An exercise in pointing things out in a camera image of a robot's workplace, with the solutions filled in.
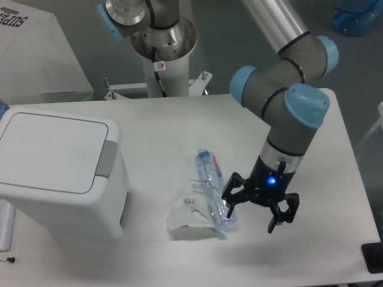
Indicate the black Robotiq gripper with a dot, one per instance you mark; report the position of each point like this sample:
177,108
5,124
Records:
266,185

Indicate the white push-button trash can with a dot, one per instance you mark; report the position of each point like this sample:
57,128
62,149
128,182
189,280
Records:
65,170

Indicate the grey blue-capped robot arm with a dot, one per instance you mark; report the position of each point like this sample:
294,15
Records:
281,96

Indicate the crushed clear plastic bottle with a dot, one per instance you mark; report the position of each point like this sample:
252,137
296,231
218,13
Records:
211,179

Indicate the crumpled white paper wrapper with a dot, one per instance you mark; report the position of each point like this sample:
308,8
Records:
189,218

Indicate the black device at edge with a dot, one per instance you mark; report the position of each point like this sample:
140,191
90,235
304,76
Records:
372,253

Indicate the blue translucent water jug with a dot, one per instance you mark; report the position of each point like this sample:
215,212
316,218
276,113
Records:
355,18

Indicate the white printed cloth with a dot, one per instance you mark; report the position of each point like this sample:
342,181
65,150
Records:
36,57

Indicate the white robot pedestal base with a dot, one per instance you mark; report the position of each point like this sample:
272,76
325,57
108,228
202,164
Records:
163,79

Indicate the white frame at right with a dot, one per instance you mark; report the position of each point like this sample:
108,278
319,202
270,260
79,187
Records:
372,135

